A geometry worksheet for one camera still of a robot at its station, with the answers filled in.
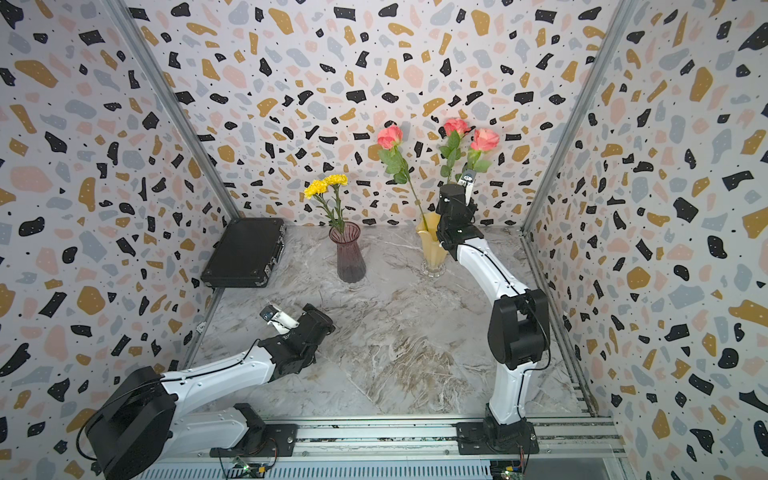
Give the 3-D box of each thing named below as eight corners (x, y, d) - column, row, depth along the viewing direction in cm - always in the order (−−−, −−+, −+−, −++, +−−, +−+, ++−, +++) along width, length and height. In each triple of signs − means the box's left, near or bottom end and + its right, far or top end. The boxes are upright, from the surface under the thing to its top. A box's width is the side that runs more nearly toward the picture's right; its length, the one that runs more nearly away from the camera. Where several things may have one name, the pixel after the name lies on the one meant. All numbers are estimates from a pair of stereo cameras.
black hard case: (208, 288, 105) (199, 278, 100) (238, 229, 124) (232, 218, 119) (269, 289, 105) (263, 278, 100) (290, 229, 124) (285, 218, 119)
